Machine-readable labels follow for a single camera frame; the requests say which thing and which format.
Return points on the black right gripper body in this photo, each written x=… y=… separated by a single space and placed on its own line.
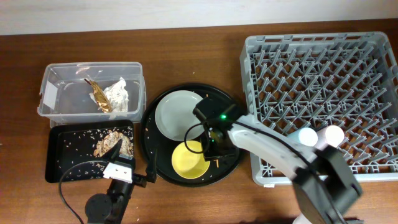
x=211 y=146

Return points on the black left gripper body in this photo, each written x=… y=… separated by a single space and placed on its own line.
x=138 y=180

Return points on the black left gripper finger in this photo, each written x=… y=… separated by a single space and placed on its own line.
x=151 y=170
x=113 y=153

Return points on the yellow bowl with scraps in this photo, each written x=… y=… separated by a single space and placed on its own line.
x=187 y=164

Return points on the grey plate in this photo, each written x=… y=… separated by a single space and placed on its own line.
x=174 y=114

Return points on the white napkin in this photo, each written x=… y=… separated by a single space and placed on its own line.
x=117 y=95

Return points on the light blue cup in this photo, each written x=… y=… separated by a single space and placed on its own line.
x=305 y=136

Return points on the pink cup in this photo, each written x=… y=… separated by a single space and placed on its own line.
x=330 y=136

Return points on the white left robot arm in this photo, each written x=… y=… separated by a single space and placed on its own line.
x=111 y=206

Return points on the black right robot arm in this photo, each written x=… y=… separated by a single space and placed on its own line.
x=324 y=186

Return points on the grey dishwasher rack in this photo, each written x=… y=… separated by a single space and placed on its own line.
x=293 y=81

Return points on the pile of food scraps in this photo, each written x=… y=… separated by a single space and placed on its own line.
x=110 y=140

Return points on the round black serving tray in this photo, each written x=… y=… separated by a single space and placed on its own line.
x=152 y=139

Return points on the black rectangular tray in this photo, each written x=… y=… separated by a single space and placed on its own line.
x=71 y=149

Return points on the clear plastic bin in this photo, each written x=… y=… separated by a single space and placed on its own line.
x=74 y=105

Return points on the white label on bin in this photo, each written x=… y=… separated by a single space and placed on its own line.
x=50 y=95

